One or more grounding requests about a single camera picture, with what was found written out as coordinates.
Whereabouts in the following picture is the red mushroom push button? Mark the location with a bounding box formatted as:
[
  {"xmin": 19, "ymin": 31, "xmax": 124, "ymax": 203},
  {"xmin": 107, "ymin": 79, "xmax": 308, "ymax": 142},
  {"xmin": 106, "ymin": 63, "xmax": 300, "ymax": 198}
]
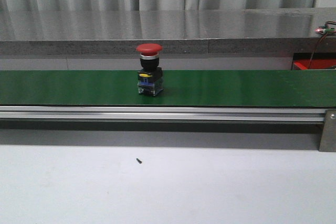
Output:
[{"xmin": 136, "ymin": 44, "xmax": 163, "ymax": 97}]

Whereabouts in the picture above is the green conveyor belt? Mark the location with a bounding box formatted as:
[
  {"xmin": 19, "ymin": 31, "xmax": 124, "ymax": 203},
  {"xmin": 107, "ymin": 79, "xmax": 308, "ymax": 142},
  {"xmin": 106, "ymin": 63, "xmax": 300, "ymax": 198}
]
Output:
[{"xmin": 1, "ymin": 70, "xmax": 335, "ymax": 108}]

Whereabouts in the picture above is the red plastic tray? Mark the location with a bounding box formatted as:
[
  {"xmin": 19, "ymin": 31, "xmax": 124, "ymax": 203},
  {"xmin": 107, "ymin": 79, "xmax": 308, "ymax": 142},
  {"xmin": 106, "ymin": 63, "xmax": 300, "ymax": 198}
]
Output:
[{"xmin": 292, "ymin": 59, "xmax": 335, "ymax": 70}]

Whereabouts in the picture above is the grey stone counter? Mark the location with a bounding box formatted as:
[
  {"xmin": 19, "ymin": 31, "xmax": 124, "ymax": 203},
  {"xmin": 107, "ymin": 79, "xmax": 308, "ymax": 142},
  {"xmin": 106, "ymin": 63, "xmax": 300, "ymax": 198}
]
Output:
[{"xmin": 1, "ymin": 7, "xmax": 335, "ymax": 55}]

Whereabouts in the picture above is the aluminium conveyor frame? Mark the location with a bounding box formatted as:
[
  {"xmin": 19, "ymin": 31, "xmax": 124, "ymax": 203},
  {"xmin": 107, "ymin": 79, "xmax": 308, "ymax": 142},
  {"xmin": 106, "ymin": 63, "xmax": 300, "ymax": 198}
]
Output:
[{"xmin": 1, "ymin": 106, "xmax": 327, "ymax": 123}]

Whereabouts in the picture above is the metal conveyor support bracket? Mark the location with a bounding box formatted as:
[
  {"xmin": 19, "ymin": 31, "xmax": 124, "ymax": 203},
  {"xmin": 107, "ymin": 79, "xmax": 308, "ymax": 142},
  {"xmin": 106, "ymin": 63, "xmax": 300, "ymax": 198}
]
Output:
[{"xmin": 319, "ymin": 110, "xmax": 336, "ymax": 152}]

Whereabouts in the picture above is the red and black wire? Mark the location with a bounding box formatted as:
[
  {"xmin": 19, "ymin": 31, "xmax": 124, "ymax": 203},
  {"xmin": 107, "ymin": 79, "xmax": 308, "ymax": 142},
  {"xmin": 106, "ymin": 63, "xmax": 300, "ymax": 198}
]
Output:
[{"xmin": 307, "ymin": 21, "xmax": 336, "ymax": 70}]

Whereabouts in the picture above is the small green circuit board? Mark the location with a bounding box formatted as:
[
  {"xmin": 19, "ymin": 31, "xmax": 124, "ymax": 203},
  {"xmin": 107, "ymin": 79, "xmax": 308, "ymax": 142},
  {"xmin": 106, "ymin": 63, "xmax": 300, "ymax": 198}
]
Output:
[{"xmin": 315, "ymin": 26, "xmax": 335, "ymax": 35}]

